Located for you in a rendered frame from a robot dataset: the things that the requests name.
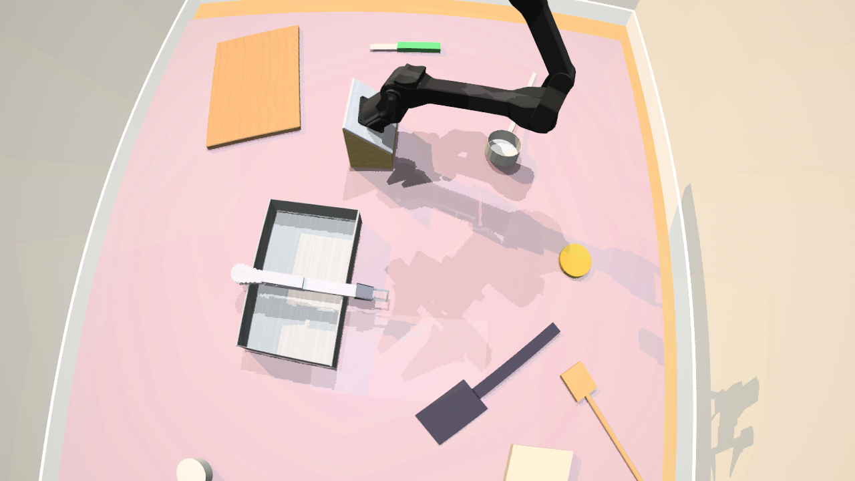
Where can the yellow round disc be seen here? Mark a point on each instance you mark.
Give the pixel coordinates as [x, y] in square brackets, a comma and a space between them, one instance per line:
[574, 260]

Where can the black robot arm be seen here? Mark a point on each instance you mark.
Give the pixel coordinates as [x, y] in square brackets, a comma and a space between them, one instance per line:
[532, 108]

